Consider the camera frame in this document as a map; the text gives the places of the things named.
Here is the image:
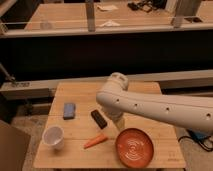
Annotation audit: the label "orange pepper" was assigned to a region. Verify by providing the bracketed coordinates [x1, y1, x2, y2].
[84, 134, 108, 149]

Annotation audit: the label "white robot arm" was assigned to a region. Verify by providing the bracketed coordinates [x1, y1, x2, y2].
[96, 72, 213, 135]

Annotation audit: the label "black rectangular block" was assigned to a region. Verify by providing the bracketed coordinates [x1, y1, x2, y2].
[91, 110, 107, 129]

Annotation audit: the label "orange ribbed plate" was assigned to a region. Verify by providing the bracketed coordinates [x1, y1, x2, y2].
[115, 128, 154, 168]

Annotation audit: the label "blue sponge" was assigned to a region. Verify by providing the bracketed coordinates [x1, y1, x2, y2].
[63, 103, 76, 120]

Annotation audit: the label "blue power box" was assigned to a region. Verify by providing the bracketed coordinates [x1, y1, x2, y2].
[190, 131, 211, 140]

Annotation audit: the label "white crumpled paper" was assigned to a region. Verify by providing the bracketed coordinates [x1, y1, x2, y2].
[100, 20, 120, 27]

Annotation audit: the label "white paper sheet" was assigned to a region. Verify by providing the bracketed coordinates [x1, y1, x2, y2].
[97, 5, 118, 11]

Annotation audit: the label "black cluttered items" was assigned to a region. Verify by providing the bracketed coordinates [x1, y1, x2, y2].
[127, 0, 167, 13]

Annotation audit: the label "grey metal post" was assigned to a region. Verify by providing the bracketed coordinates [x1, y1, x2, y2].
[171, 0, 202, 28]
[85, 0, 95, 32]

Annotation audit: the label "grey metal post right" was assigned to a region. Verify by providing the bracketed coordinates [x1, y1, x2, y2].
[171, 0, 202, 28]

